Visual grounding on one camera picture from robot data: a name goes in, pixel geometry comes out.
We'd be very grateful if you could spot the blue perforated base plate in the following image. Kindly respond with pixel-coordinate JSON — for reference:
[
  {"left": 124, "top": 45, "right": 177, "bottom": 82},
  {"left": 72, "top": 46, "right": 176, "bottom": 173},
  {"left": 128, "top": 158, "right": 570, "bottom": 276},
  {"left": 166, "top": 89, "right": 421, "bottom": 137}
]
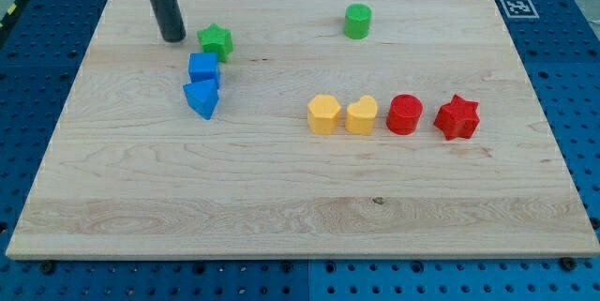
[{"left": 1, "top": 0, "right": 599, "bottom": 300}]

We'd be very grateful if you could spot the blue cube block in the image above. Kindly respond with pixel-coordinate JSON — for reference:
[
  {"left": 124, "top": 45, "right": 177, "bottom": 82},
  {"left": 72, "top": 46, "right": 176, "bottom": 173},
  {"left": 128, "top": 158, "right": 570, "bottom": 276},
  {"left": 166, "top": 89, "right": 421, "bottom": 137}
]
[{"left": 188, "top": 53, "right": 220, "bottom": 87}]

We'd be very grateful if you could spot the green cylinder block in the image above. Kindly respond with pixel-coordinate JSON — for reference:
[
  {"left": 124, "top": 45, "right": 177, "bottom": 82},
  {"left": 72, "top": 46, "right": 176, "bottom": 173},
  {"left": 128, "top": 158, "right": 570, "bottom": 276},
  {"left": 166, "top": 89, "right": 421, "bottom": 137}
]
[{"left": 343, "top": 4, "right": 372, "bottom": 39}]

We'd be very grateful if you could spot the yellow hexagon block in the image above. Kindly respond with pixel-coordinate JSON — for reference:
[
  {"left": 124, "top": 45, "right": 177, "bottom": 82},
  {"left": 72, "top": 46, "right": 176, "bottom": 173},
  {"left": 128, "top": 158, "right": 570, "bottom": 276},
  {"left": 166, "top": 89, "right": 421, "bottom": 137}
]
[{"left": 307, "top": 95, "right": 341, "bottom": 135}]

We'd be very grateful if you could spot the white fiducial marker tag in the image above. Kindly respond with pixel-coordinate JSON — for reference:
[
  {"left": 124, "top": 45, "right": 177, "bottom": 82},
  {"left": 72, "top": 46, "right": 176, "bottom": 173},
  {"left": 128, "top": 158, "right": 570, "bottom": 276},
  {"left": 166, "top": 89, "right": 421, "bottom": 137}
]
[{"left": 500, "top": 0, "right": 539, "bottom": 19}]

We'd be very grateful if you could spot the wooden board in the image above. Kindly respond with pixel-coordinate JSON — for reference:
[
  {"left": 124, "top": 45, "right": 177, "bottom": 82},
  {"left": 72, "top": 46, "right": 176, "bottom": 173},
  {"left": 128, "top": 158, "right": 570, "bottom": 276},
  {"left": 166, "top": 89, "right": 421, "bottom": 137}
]
[{"left": 7, "top": 0, "right": 599, "bottom": 261}]

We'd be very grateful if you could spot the green star block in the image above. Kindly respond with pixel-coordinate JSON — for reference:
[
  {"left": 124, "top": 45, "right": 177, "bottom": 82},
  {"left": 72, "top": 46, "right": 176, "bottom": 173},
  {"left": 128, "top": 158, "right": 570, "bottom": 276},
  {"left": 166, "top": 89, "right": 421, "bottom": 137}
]
[{"left": 197, "top": 23, "right": 233, "bottom": 63}]

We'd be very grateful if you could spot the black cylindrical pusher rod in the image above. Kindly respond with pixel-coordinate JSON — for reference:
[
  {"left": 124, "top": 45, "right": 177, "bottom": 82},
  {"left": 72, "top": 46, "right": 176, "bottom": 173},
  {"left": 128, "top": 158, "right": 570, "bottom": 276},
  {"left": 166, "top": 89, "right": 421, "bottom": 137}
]
[{"left": 149, "top": 0, "right": 187, "bottom": 43}]

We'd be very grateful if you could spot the blue triangle block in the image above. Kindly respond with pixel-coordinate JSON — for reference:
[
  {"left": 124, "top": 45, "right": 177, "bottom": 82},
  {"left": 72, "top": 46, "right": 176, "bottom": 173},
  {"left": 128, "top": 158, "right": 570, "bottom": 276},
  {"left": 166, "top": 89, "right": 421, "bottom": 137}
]
[{"left": 183, "top": 80, "right": 219, "bottom": 120}]

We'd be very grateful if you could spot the red star block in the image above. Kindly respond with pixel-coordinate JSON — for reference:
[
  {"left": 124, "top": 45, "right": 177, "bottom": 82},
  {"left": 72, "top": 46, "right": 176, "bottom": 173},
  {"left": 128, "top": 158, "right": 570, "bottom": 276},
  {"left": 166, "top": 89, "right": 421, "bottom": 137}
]
[{"left": 434, "top": 95, "right": 480, "bottom": 141}]

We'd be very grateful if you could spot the red cylinder block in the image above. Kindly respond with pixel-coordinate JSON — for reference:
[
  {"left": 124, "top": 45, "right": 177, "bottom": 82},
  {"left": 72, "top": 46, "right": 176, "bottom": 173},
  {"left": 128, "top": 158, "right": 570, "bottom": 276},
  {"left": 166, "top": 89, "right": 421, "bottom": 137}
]
[{"left": 386, "top": 94, "right": 423, "bottom": 135}]

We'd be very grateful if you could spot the yellow heart block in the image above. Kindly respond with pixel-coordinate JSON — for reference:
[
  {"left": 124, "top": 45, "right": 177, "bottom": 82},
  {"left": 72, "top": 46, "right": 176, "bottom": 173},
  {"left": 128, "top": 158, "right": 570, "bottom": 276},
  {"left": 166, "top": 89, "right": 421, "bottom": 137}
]
[{"left": 345, "top": 95, "right": 378, "bottom": 135}]

